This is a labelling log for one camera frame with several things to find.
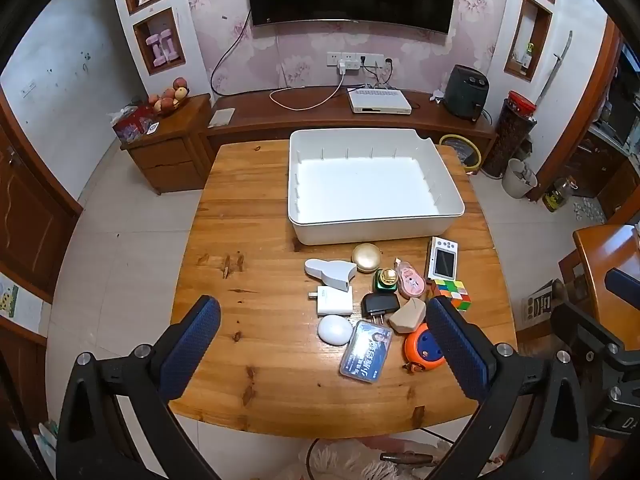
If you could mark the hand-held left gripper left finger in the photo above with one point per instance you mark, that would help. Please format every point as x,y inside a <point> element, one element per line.
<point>192,340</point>

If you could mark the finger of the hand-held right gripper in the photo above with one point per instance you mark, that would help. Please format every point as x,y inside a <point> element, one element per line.
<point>590,331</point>
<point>624,283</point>

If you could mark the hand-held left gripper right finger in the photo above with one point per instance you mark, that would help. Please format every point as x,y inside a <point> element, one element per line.
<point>455,345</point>

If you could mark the orange blue tape measure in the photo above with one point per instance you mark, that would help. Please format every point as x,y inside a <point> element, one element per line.
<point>422,350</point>

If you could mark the colourful puzzle cube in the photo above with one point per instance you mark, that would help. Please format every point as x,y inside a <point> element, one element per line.
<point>452,296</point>

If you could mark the clear card box blue print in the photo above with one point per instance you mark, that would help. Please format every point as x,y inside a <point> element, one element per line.
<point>364,350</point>

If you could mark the white plastic storage bin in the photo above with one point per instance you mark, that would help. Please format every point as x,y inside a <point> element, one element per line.
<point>370,190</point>

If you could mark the wooden chair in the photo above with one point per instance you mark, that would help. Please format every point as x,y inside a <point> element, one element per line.
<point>600,260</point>

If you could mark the pink correction tape dispenser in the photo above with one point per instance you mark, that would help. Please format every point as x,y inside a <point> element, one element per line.
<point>411,282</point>

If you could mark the green perfume bottle gold cap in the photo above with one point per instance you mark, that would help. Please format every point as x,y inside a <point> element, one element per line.
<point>385,281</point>

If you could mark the green yellow bottle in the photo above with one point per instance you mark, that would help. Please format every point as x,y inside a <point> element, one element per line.
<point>555,197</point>

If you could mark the white egg-shaped gadget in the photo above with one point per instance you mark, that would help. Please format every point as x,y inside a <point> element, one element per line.
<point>335,330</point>

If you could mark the gold round compact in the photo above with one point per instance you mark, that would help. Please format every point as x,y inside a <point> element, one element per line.
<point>367,257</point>

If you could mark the white nozzle-shaped gadget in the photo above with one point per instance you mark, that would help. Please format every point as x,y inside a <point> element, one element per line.
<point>332,272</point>

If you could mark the white bucket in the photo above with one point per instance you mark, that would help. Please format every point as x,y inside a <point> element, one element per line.
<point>517,182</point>

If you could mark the shaggy rug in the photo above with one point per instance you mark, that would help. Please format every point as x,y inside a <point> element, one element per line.
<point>350,462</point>

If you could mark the wooden side cabinet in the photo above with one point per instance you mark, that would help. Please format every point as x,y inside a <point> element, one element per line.
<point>170,155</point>

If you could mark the tall canister red lid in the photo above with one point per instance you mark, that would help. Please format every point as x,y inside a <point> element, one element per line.
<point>507,135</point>

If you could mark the wooden door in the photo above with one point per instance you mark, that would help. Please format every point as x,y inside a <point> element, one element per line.
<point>30,210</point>

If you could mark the red tissue box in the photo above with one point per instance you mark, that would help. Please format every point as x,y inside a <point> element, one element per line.
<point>131,125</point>

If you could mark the grey pad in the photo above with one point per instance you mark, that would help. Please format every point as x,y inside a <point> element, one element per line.
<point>221,117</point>

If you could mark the sheathed sword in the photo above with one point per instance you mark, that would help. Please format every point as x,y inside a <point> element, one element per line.
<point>555,70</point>

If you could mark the low wooden television bench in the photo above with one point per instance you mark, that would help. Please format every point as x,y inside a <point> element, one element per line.
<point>265,120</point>

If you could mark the bowl of peaches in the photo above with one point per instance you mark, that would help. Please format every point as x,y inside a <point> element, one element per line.
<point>169,96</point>

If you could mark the black air fryer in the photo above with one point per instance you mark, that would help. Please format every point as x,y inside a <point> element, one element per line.
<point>465,92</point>

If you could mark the white set-top box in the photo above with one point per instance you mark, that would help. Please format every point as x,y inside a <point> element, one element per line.
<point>379,101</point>

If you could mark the pink dumbbell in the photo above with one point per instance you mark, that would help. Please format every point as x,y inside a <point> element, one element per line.
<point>172,46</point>
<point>156,50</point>

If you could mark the white plug adapter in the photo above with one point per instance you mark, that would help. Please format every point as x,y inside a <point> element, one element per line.
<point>348,66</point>

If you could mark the black wall charger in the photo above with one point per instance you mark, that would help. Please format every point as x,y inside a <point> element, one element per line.
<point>380,305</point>

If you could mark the white handheld camera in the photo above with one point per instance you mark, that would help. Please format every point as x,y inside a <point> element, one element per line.
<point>442,259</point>

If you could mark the white wall charger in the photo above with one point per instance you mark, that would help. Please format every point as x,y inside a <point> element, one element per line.
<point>332,301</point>

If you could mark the white wall outlet strip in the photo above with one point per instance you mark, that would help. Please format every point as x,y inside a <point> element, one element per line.
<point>332,58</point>

